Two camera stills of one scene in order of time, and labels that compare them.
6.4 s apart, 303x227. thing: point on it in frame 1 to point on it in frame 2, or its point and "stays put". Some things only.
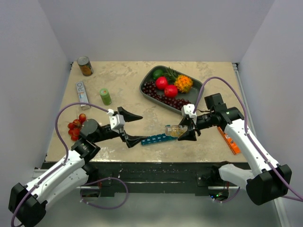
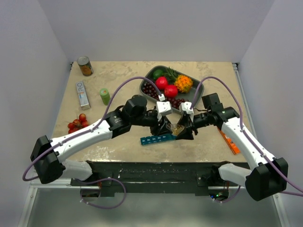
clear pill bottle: x=175 y=130 stays put
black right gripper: x=190 y=135 stays put
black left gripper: x=130 y=140 to x=162 y=128
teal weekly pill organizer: x=157 y=138 stays put
